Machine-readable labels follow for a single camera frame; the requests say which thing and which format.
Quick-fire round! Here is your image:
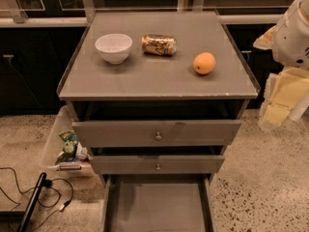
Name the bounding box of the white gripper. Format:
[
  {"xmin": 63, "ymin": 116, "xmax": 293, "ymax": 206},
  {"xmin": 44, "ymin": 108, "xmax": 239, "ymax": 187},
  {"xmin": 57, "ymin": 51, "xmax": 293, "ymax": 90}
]
[{"xmin": 253, "ymin": 26, "xmax": 309, "ymax": 130}]

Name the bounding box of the orange fruit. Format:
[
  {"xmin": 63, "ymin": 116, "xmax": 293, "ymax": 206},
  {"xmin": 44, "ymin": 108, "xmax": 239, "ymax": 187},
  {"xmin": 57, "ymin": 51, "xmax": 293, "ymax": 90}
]
[{"xmin": 193, "ymin": 52, "xmax": 216, "ymax": 75}]

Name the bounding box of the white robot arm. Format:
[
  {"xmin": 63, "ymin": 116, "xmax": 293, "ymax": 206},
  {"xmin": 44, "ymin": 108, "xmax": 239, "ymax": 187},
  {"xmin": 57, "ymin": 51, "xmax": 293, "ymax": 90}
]
[{"xmin": 253, "ymin": 0, "xmax": 309, "ymax": 131}]

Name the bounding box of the grey drawer cabinet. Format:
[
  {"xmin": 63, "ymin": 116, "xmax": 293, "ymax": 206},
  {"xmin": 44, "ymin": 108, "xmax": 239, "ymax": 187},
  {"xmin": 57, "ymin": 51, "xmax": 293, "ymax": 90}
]
[{"xmin": 56, "ymin": 11, "xmax": 262, "ymax": 232}]

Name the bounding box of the middle grey drawer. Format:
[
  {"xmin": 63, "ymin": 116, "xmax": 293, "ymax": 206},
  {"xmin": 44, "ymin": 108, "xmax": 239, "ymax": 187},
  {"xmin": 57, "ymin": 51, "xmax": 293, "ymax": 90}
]
[{"xmin": 90, "ymin": 155, "xmax": 224, "ymax": 175}]

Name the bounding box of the top grey drawer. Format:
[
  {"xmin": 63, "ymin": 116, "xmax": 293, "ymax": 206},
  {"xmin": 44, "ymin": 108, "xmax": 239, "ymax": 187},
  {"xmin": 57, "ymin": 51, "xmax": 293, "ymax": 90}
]
[{"xmin": 72, "ymin": 120, "xmax": 240, "ymax": 148}]

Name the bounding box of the bottom grey open drawer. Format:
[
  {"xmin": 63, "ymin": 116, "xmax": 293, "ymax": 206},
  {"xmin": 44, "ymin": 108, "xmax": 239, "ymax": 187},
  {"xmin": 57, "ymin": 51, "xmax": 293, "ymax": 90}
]
[{"xmin": 101, "ymin": 174, "xmax": 216, "ymax": 232}]

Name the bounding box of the crushed gold soda can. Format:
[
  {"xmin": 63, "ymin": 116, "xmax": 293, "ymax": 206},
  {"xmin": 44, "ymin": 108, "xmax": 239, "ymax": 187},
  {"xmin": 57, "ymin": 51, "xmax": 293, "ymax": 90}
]
[{"xmin": 141, "ymin": 34, "xmax": 177, "ymax": 56}]

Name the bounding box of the white ceramic bowl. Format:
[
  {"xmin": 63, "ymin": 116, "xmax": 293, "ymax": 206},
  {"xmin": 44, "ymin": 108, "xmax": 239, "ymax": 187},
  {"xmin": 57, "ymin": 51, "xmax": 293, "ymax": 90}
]
[{"xmin": 95, "ymin": 34, "xmax": 132, "ymax": 65}]

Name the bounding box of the green snack bag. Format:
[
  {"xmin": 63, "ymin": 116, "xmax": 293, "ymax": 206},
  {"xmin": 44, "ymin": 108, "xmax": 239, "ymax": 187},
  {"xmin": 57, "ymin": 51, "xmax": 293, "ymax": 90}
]
[{"xmin": 56, "ymin": 130, "xmax": 78, "ymax": 163}]

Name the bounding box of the clear plastic storage bin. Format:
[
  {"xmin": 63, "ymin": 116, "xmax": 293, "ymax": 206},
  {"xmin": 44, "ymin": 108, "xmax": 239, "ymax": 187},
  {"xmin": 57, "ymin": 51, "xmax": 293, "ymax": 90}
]
[{"xmin": 40, "ymin": 105, "xmax": 95, "ymax": 178}]

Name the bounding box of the metal counter railing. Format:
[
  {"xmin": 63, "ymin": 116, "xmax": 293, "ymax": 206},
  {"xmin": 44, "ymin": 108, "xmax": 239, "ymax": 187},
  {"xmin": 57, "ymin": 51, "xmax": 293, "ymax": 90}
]
[{"xmin": 0, "ymin": 0, "xmax": 294, "ymax": 28}]

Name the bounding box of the black flat bar device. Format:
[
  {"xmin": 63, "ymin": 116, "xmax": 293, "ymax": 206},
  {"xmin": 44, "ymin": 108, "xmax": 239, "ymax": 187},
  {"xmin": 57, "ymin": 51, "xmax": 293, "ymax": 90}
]
[{"xmin": 17, "ymin": 172, "xmax": 46, "ymax": 232}]

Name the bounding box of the black cable on floor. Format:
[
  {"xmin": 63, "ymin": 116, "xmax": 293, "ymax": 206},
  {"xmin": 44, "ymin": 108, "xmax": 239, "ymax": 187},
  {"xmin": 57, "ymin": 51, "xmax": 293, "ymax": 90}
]
[{"xmin": 0, "ymin": 166, "xmax": 74, "ymax": 232}]

